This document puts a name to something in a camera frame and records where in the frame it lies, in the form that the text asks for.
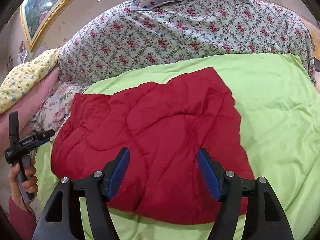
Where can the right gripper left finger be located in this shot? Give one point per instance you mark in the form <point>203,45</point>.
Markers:
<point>61,217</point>

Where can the gold framed landscape painting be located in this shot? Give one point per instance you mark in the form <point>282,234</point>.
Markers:
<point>37,16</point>

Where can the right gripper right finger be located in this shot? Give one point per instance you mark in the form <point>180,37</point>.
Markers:
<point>265,217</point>

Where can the pastel floral pillow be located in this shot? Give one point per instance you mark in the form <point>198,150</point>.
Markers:
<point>55,110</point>

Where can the red rose floral quilt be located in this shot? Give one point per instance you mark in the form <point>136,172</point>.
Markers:
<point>120,39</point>

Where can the yellow floral pillow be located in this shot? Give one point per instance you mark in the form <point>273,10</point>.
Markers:
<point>25,76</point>

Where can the pink blanket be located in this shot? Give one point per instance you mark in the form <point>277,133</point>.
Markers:
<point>27,107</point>

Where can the red fuzzy left sleeve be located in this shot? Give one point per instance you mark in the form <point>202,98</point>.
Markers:
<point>24,222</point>

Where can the red quilted puffer jacket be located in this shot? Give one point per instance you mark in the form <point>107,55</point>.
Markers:
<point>163,126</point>

